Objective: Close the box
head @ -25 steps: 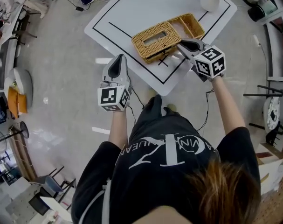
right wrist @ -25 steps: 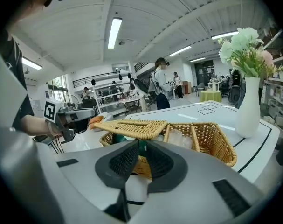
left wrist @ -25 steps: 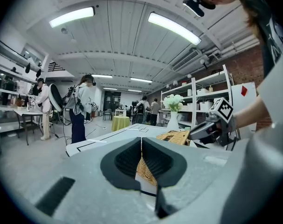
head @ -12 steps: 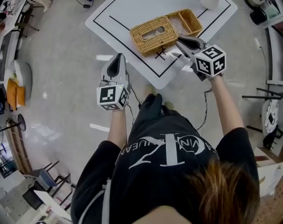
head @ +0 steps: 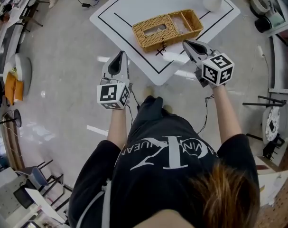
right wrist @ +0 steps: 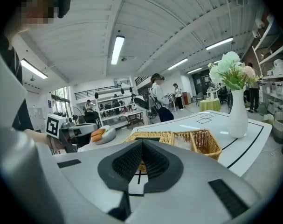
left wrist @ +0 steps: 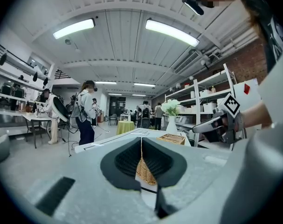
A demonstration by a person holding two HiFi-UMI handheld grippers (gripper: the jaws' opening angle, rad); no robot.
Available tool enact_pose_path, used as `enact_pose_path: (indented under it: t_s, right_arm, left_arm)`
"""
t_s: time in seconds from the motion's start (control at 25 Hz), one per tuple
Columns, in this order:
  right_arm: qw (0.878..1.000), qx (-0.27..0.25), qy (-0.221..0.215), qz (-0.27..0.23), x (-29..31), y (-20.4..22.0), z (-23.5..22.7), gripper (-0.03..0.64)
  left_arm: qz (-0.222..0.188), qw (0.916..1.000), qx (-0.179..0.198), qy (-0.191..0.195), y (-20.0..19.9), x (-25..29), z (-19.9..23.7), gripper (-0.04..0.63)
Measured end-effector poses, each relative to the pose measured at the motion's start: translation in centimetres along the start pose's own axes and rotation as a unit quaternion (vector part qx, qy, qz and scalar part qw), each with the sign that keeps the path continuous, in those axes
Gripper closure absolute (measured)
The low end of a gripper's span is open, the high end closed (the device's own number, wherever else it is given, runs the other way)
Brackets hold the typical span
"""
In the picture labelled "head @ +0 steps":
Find mint green cup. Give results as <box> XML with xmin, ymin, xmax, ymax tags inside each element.
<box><xmin>268</xmin><ymin>11</ymin><xmax>286</xmax><ymax>28</ymax></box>

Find round speckled side table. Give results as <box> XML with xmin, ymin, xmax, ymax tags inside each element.
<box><xmin>242</xmin><ymin>95</ymin><xmax>288</xmax><ymax>156</ymax></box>

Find black pot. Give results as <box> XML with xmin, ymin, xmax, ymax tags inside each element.
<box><xmin>254</xmin><ymin>16</ymin><xmax>273</xmax><ymax>34</ymax></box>

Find white paper sheet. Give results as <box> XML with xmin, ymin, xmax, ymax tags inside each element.
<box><xmin>260</xmin><ymin>169</ymin><xmax>288</xmax><ymax>207</ymax></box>

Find woven wicker basket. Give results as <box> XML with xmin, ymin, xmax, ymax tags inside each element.
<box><xmin>131</xmin><ymin>9</ymin><xmax>204</xmax><ymax>54</ymax></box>

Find person's black trousers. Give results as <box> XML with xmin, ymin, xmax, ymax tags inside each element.
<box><xmin>131</xmin><ymin>95</ymin><xmax>194</xmax><ymax>137</ymax></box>

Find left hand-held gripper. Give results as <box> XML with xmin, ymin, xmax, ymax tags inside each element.
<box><xmin>97</xmin><ymin>50</ymin><xmax>133</xmax><ymax>111</ymax></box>

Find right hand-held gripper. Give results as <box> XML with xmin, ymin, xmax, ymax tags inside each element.
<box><xmin>183</xmin><ymin>39</ymin><xmax>235</xmax><ymax>88</ymax></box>

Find white table with black lines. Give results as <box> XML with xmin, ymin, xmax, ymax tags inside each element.
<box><xmin>89</xmin><ymin>0</ymin><xmax>241</xmax><ymax>86</ymax></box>

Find wooden pegboard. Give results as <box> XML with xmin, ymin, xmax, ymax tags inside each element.
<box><xmin>255</xmin><ymin>139</ymin><xmax>288</xmax><ymax>228</ymax></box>

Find white beanbag seat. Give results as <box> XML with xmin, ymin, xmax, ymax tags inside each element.
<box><xmin>3</xmin><ymin>53</ymin><xmax>32</xmax><ymax>104</ymax></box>

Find person's left forearm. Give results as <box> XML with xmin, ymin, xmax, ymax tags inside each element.
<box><xmin>107</xmin><ymin>108</ymin><xmax>129</xmax><ymax>149</ymax></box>

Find small white side table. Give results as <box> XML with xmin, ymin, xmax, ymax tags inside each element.
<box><xmin>24</xmin><ymin>188</ymin><xmax>66</xmax><ymax>224</ymax></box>

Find grey woven basket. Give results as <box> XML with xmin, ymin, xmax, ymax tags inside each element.
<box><xmin>250</xmin><ymin>0</ymin><xmax>273</xmax><ymax>16</ymax></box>

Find person's black printed t-shirt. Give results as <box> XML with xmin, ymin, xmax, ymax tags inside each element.
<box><xmin>67</xmin><ymin>132</ymin><xmax>260</xmax><ymax>228</ymax></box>

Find person's right forearm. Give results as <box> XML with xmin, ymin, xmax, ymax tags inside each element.
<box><xmin>211</xmin><ymin>84</ymin><xmax>243</xmax><ymax>143</ymax></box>

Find white metal shelf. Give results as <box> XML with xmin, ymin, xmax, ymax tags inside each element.
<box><xmin>268</xmin><ymin>0</ymin><xmax>288</xmax><ymax>95</ymax></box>

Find orange cushion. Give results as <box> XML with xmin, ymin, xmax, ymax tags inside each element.
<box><xmin>5</xmin><ymin>72</ymin><xmax>18</xmax><ymax>105</ymax></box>
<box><xmin>14</xmin><ymin>79</ymin><xmax>25</xmax><ymax>102</ymax></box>

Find blue chair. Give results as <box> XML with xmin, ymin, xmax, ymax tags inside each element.
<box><xmin>14</xmin><ymin>159</ymin><xmax>64</xmax><ymax>199</ymax></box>

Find black floor fan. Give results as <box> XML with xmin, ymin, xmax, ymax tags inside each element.
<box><xmin>0</xmin><ymin>109</ymin><xmax>22</xmax><ymax>137</ymax></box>

